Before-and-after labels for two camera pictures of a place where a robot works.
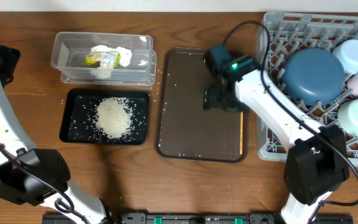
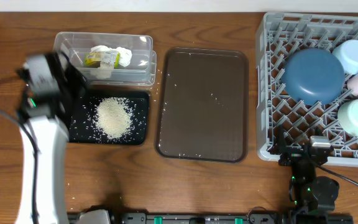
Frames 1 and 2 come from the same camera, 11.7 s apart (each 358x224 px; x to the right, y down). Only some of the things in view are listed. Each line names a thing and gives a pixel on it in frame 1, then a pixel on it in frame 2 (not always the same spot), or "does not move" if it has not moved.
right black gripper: (214, 101) → (292, 154)
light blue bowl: (355, 55) does not move
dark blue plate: (312, 76) does not move
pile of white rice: (114, 117) does not move
